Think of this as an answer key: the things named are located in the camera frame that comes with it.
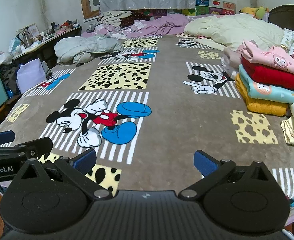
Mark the folded red sweater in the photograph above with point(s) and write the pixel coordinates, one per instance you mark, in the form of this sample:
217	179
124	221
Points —
269	76

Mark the grey folded cloth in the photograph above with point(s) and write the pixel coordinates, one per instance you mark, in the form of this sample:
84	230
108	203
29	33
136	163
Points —
47	70

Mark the pile of crumpled clothes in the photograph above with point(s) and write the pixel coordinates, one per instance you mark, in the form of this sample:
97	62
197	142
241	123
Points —
112	17

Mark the folded pink printed garment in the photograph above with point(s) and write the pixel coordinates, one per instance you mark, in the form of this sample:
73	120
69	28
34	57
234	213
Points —
267	55

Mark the white patterned garment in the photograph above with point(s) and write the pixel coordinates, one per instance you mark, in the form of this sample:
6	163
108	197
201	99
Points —
290	38

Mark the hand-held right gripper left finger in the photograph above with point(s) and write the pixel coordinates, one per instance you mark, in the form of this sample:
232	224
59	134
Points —
85	160

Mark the wooden window frame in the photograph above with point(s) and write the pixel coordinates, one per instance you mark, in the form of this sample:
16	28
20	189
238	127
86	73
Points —
83	0

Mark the folded yellow garment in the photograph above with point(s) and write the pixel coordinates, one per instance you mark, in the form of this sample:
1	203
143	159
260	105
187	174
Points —
262	106

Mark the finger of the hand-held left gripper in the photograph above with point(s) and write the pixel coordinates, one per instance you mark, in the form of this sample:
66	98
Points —
34	146
0	138

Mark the metal thermos flask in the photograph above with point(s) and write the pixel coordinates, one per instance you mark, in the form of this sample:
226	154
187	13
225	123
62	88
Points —
25	40

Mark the folded teal printed garment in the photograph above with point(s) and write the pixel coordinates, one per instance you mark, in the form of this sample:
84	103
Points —
262	90

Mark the colourful foam play mat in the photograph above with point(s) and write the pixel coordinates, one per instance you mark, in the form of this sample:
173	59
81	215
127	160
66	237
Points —
214	6

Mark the yellow plush toy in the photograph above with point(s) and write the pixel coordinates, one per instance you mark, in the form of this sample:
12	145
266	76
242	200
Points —
248	10

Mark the lavender pants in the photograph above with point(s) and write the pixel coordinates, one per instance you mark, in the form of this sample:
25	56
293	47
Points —
30	75

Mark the cream quilted duvet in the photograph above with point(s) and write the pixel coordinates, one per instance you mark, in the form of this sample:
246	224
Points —
232	28

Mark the purple duvet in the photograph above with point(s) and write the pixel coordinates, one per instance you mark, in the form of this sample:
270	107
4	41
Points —
162	25

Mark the cartoon printed brown blanket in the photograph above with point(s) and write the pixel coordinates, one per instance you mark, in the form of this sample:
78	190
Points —
167	100

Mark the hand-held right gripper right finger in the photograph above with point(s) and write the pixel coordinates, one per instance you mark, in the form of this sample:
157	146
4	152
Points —
204	164

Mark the dark wooden headboard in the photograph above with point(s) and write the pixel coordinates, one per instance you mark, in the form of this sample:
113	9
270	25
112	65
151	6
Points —
289	15

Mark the green plush toy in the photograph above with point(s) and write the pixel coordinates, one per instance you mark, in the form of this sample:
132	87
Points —
262	12

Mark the pile of dark clothes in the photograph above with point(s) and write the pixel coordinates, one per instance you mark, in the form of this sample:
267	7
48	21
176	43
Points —
9	77

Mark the white plastic bag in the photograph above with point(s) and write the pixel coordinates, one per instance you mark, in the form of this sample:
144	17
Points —
2	58

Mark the pale yellow garment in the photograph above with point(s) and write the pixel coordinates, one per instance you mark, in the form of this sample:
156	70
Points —
292	132

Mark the cluttered wooden desk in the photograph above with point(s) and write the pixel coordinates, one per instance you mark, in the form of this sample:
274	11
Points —
62	33

